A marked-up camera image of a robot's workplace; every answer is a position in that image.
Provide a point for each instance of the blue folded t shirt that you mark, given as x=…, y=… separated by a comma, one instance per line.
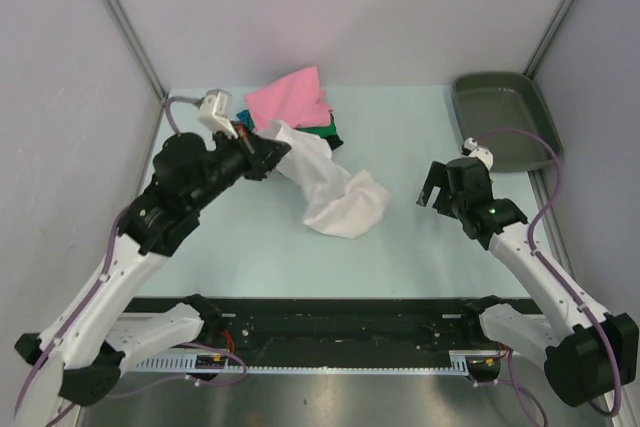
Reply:
x=245, y=118

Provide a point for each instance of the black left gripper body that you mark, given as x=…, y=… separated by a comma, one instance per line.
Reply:
x=234, y=158

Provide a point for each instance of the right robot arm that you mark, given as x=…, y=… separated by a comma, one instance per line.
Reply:
x=583, y=349

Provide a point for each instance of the right aluminium frame post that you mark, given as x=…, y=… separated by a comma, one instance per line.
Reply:
x=550, y=34

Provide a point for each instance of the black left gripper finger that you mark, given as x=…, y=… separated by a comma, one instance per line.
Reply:
x=267, y=150
x=259, y=169

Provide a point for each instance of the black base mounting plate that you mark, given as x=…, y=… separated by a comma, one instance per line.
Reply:
x=350, y=333

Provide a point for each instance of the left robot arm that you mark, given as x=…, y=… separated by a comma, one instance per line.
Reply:
x=79, y=357

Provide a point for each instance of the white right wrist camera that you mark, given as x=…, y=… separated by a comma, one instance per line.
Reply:
x=472, y=149

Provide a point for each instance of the white slotted cable duct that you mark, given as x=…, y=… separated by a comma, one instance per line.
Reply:
x=201, y=362

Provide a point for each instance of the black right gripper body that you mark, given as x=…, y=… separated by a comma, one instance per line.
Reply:
x=455, y=202

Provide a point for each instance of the dark green plastic bin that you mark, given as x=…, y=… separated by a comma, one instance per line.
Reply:
x=507, y=113

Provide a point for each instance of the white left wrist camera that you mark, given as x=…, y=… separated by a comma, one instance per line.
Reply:
x=213, y=113

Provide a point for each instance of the green folded t shirt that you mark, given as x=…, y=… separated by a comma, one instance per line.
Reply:
x=321, y=131

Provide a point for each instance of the aluminium frame post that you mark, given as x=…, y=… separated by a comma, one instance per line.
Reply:
x=550, y=34
x=129, y=35

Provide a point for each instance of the white t shirt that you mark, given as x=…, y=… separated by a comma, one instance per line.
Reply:
x=339, y=203

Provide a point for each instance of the left aluminium frame post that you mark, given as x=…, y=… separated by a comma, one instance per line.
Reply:
x=129, y=35

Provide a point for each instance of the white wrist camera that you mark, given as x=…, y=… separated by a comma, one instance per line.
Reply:
x=472, y=149
x=213, y=113

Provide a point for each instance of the pink folded t shirt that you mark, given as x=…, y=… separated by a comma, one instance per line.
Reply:
x=297, y=99

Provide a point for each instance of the black folded t shirt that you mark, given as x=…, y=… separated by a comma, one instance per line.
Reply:
x=334, y=142

